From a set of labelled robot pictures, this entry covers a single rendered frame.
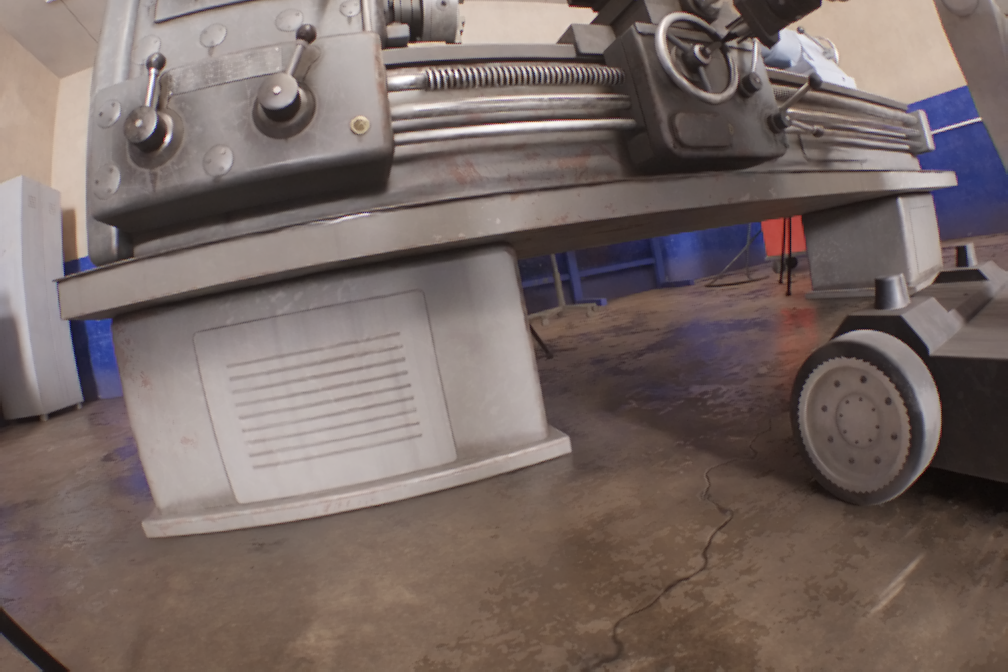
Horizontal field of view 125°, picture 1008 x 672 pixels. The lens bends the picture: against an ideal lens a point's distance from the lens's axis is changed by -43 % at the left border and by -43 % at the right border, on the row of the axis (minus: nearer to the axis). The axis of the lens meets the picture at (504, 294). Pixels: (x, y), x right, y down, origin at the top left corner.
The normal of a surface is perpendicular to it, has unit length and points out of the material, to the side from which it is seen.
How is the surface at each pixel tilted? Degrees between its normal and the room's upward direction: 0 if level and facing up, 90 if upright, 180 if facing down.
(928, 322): 45
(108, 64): 90
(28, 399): 90
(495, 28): 90
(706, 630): 0
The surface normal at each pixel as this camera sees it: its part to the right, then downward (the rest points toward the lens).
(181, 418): 0.29, -0.04
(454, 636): -0.18, -0.98
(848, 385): -0.95, 0.18
